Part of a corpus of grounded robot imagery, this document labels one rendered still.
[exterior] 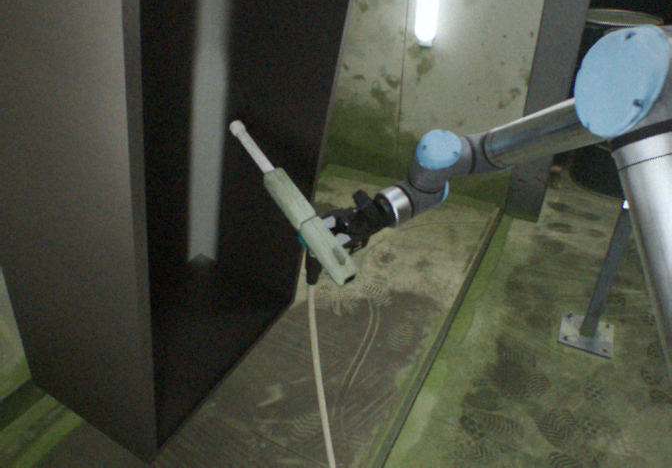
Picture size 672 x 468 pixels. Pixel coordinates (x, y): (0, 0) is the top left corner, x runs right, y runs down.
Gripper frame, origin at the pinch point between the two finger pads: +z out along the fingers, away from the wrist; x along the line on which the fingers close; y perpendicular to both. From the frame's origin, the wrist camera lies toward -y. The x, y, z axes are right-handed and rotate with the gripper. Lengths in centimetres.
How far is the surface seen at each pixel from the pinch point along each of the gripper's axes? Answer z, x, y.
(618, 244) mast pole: -113, -33, 45
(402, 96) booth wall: -133, 98, 92
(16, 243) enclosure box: 49, 20, -12
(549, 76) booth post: -169, 46, 52
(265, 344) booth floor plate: 0, 17, 96
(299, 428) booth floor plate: 8, -18, 80
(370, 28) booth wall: -128, 128, 68
